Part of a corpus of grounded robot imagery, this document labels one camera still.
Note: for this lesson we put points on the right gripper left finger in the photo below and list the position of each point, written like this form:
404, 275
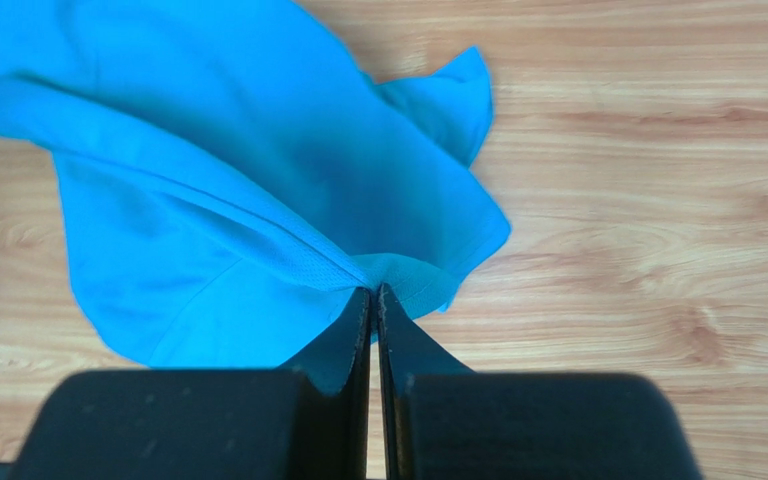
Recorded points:
305, 419

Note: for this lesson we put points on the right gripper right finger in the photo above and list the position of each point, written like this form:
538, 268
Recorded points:
444, 420

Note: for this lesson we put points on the teal t shirt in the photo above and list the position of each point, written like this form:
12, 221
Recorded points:
229, 175

